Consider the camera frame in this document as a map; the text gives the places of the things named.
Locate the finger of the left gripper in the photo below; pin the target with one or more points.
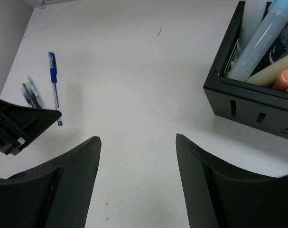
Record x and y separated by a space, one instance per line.
20 126

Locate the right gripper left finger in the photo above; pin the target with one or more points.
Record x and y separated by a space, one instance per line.
55 194

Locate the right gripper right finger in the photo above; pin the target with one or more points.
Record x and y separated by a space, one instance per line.
221 195

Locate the black pen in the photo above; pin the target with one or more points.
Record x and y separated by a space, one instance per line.
28 95

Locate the green pen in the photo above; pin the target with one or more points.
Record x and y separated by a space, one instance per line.
34 90

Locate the light blue gel pen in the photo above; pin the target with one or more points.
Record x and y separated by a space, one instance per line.
28 101

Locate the black slotted organizer container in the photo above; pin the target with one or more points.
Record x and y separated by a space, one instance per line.
258 107

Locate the yellow cap highlighter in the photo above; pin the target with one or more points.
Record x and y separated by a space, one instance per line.
269 75

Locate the orange cap highlighter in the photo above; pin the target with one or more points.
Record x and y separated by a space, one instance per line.
281 83

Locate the green cap highlighter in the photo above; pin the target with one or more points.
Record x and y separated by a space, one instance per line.
253 14

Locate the blue cap highlighter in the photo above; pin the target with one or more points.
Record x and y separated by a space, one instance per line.
274 21

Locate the clear blue glue stick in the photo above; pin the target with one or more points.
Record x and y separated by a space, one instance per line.
277 51

